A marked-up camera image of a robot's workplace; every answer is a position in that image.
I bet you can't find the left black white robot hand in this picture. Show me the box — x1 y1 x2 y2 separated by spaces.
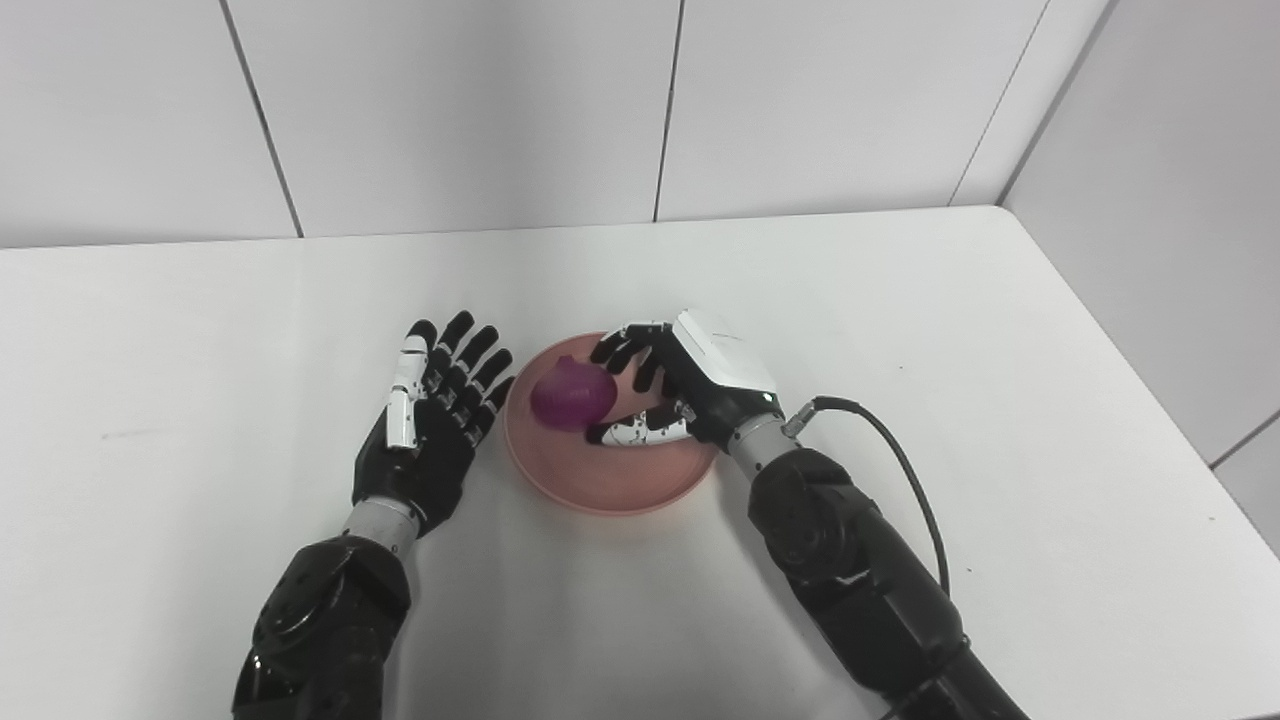
351 310 516 539

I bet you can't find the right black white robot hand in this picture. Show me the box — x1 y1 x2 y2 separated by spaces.
585 309 785 453

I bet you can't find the purple onion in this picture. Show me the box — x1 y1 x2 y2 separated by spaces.
529 354 618 433

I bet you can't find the pink round plate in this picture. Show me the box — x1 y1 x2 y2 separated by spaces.
502 332 720 517

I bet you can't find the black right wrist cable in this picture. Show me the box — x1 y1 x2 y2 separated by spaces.
782 396 952 597

